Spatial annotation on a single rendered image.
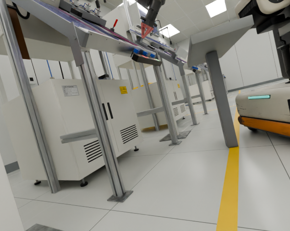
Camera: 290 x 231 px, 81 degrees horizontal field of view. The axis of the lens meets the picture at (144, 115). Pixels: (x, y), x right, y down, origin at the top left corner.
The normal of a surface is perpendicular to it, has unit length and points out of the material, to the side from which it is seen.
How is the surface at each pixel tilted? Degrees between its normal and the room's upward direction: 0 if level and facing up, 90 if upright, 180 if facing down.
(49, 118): 90
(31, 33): 90
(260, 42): 90
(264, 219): 0
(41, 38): 90
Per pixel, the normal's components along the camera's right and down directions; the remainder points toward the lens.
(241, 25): -0.22, 0.11
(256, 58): -0.48, 0.18
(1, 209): 0.84, -0.18
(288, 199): -0.25, -0.97
